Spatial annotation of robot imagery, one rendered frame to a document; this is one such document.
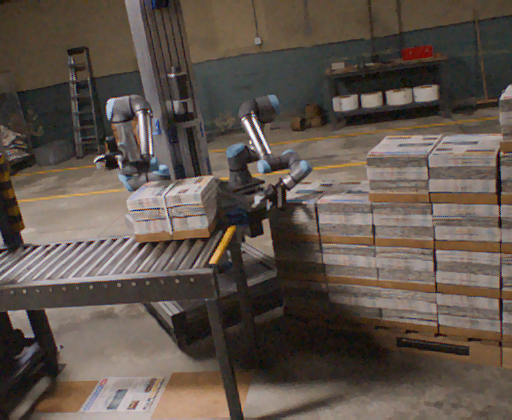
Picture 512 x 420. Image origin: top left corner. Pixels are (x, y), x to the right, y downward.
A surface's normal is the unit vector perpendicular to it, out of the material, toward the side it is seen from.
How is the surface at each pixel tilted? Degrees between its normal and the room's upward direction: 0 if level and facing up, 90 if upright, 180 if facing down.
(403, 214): 90
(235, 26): 90
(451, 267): 90
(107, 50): 90
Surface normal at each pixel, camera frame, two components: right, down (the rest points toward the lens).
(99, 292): -0.15, 0.33
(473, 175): -0.49, 0.35
